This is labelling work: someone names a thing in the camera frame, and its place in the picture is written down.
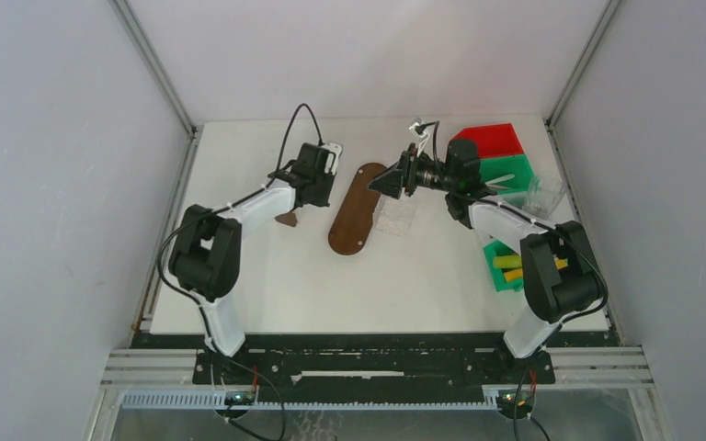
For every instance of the yellow toothpaste tube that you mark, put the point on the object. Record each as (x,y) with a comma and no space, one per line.
(514,274)

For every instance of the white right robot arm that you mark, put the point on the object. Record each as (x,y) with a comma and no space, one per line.
(561,278)

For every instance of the green toothpaste tube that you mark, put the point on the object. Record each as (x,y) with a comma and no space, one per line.
(507,262)

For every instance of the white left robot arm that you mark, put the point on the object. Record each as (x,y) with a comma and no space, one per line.
(201,258)

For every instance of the red storage bin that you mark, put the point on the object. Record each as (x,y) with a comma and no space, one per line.
(492,141)

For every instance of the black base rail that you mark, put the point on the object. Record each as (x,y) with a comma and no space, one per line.
(373,368)

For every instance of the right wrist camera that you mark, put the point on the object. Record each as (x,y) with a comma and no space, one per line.
(421,129)

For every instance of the green bin with toothpaste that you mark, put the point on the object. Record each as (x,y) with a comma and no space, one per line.
(498,274)

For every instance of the clear glass tumbler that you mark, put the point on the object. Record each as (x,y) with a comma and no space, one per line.
(543,196)

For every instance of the clear textured acrylic holder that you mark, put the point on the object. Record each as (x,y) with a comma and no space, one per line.
(394,216)

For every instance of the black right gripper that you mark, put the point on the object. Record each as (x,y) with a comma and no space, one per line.
(401,175)

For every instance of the brown oval wooden tray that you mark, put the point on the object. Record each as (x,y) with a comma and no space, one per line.
(352,225)

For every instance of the green bin with toothbrushes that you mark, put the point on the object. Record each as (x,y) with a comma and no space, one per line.
(519,165)

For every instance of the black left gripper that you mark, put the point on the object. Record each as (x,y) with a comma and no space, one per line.
(322,199)

